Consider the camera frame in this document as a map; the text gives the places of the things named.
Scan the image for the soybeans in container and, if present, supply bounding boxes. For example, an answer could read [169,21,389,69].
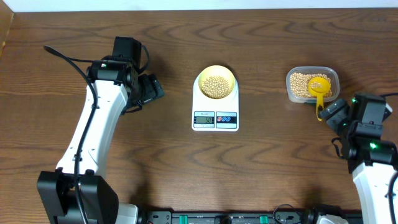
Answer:
[289,72,331,98]

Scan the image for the white digital kitchen scale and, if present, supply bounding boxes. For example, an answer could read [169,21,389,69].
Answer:
[192,72,239,132]

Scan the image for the soybeans in bowl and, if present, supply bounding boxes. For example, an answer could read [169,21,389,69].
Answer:
[201,76,231,99]

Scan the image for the clear plastic container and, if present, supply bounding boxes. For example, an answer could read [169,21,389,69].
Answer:
[286,66,340,103]

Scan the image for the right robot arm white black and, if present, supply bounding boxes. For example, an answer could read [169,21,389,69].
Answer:
[318,93,397,223]

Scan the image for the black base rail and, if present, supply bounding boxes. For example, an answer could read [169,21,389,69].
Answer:
[137,204,364,224]

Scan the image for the soybeans in scoop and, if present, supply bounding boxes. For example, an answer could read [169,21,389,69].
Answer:
[310,82,323,89]

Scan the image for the pale yellow bowl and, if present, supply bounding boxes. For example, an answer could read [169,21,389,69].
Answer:
[198,65,236,100]

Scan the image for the yellow measuring scoop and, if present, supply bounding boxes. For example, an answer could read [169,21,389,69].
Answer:
[308,77,331,121]

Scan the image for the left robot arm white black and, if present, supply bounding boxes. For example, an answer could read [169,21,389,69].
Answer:
[37,37,164,223]

